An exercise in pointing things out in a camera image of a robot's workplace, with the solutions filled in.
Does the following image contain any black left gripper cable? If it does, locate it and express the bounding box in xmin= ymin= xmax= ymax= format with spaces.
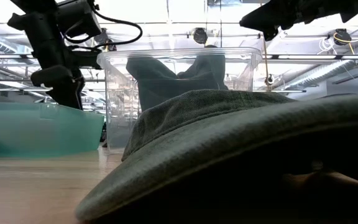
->
xmin=63 ymin=4 xmax=144 ymax=50

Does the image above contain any clear plastic bin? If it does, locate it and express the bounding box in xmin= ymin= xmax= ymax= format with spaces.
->
xmin=96 ymin=46 xmax=263 ymax=155

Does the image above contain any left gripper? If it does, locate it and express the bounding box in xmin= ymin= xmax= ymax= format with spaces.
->
xmin=6 ymin=0 xmax=103 ymax=110

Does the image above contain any black ceiling cable reel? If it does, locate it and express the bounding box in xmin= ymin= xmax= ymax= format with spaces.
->
xmin=192 ymin=27 xmax=209 ymax=44
xmin=93 ymin=27 xmax=117 ymax=52
xmin=333 ymin=28 xmax=352 ymax=47

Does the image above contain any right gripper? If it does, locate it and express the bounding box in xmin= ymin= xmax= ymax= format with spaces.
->
xmin=239 ymin=0 xmax=358 ymax=42

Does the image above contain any dark green baseball cap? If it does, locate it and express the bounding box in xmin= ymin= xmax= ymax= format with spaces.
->
xmin=126 ymin=45 xmax=229 ymax=113
xmin=75 ymin=89 xmax=358 ymax=224

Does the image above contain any teal plastic bin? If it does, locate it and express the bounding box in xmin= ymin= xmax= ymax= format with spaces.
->
xmin=0 ymin=101 xmax=106 ymax=159

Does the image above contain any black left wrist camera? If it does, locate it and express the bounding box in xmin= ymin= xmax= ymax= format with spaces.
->
xmin=56 ymin=0 xmax=103 ymax=39

